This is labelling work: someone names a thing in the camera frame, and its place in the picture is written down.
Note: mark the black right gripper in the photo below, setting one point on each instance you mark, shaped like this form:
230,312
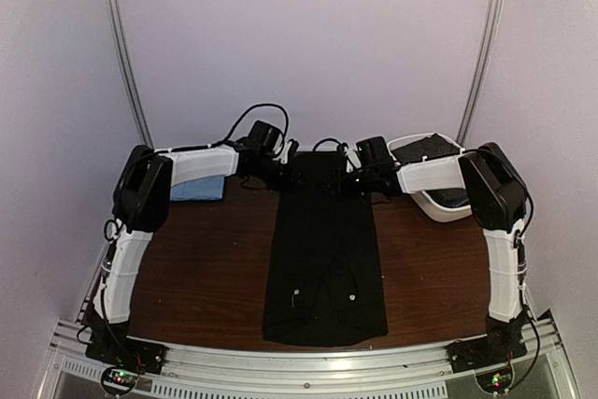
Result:
339,181

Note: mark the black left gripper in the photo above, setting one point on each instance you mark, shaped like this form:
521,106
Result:
291,181

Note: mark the black long sleeve shirt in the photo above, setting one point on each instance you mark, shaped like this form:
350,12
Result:
324,287

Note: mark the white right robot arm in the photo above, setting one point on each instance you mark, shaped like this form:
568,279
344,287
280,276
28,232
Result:
499,199

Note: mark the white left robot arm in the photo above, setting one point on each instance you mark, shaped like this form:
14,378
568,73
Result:
142,198

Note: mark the light blue folded shirt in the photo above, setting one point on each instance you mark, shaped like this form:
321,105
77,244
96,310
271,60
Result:
204,189

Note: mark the grey striped shirt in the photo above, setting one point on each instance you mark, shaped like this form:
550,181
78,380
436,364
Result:
433,146

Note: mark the white plastic basin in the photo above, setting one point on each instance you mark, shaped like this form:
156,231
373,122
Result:
429,171

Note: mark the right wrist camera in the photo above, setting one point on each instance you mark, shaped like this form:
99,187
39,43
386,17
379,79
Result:
369,153

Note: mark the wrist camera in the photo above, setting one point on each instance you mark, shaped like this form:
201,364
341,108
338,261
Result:
268,141
369,153

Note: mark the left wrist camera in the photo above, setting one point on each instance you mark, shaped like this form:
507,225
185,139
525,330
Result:
268,141

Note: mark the front aluminium rail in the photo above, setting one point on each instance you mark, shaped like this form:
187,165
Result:
422,371

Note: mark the left aluminium frame post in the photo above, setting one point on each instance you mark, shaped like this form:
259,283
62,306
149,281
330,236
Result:
127,71

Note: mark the aluminium frame post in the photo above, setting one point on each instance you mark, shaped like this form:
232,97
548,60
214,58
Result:
489,31
127,71

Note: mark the right aluminium frame post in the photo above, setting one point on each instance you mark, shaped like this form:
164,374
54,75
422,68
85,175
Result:
489,31

